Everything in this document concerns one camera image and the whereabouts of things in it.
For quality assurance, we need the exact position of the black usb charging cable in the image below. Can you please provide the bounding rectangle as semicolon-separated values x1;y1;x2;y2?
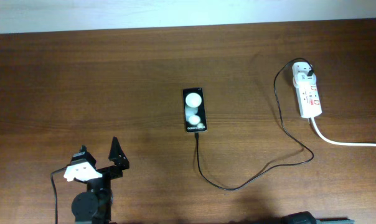
195;58;315;192

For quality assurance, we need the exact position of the white power strip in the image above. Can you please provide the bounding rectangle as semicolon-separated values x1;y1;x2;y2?
293;81;322;118

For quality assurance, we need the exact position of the white usb charger plug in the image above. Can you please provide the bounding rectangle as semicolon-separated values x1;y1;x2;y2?
292;62;316;88

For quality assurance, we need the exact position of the white power strip cord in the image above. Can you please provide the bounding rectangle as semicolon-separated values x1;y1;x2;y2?
309;117;376;148

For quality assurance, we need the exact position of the black smartphone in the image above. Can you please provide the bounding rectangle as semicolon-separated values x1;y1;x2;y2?
182;88;207;133

